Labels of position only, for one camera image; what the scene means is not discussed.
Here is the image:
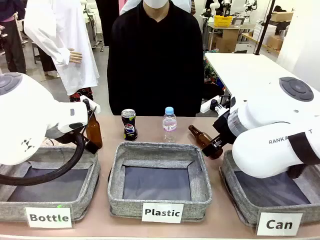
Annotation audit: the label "large cardboard box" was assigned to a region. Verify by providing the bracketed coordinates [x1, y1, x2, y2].
[214, 28, 240, 54]

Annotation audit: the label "grey fabric basket labelled Can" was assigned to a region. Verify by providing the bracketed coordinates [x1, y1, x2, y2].
[219, 149, 320, 228]

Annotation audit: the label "grey fabric basket labelled Plastic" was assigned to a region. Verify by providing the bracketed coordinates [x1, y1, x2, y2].
[107, 141, 213, 223]

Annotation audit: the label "yellow plastic crate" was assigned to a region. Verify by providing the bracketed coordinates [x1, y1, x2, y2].
[213, 14, 232, 27]

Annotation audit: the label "white side table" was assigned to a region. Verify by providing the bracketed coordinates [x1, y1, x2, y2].
[204, 52, 320, 118]

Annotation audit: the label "red floral mannequin trousers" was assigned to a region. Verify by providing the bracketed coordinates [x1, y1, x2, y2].
[69, 86, 95, 103]

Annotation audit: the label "small clear water bottle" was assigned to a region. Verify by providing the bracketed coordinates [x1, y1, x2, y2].
[162, 106, 178, 144]

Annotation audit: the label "small cardboard box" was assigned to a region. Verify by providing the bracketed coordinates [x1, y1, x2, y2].
[271, 11, 294, 23]

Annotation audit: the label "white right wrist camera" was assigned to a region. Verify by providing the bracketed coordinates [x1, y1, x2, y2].
[199, 95, 222, 114]

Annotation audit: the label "person in black sweater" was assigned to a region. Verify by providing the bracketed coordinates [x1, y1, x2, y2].
[106, 0, 204, 117]

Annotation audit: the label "brown glass bottle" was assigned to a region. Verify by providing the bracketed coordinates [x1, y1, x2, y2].
[188, 124, 224, 160]
[85, 112, 104, 150]

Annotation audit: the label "white Plastic label card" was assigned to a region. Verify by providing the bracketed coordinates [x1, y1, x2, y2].
[141, 202, 185, 224]

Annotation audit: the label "mannequin hand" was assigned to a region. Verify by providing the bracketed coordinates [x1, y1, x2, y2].
[68, 48, 83, 64]

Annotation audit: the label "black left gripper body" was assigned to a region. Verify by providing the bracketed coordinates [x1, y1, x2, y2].
[45, 126, 86, 145]

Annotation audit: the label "mannequin in white shirt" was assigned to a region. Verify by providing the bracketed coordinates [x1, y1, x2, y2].
[23, 0, 101, 96]

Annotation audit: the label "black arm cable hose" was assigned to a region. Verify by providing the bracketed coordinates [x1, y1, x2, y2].
[0, 132, 86, 187]

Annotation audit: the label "bystander in dark clothes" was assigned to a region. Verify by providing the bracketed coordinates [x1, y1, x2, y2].
[0, 0, 27, 75]

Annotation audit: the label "white Can label card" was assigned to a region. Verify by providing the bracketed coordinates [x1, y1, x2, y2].
[256, 211, 304, 237]

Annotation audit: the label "black stand pole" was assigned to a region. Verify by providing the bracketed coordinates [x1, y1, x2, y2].
[253, 0, 276, 56]

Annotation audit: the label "white Bottle label card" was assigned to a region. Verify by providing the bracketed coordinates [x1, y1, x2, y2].
[24, 206, 73, 230]

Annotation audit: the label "white face mask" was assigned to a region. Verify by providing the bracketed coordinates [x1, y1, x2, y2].
[144, 0, 169, 9]

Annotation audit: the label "crushed black Pepsi can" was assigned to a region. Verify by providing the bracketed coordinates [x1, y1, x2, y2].
[121, 108, 139, 142]

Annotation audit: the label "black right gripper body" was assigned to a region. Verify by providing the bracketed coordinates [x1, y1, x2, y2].
[212, 110, 237, 146]

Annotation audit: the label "colourful floral fabric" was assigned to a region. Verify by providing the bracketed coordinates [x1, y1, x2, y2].
[203, 49, 226, 87]

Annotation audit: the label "grey fabric basket labelled Bottle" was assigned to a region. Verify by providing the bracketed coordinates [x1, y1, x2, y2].
[0, 146, 101, 223]

